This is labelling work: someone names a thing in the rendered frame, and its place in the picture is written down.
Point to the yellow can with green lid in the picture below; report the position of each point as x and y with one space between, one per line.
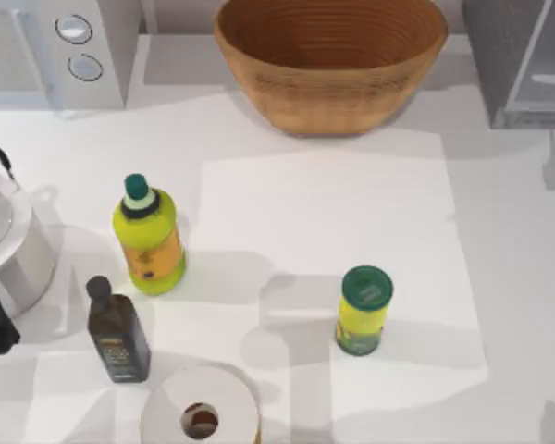
363 311

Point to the yellow-green bottle with green cap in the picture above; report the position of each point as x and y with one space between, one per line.
150 240

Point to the brown woven basket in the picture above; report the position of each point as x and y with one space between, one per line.
329 88

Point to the dark glass bottle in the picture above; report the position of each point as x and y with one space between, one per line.
117 337

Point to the white paper roll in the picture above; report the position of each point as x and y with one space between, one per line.
200 407

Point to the round microwave knob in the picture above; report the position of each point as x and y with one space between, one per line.
85 67
73 28

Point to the silver kettle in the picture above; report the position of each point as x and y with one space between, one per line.
9 240

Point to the pale microwave oven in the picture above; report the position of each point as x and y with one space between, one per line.
23 60

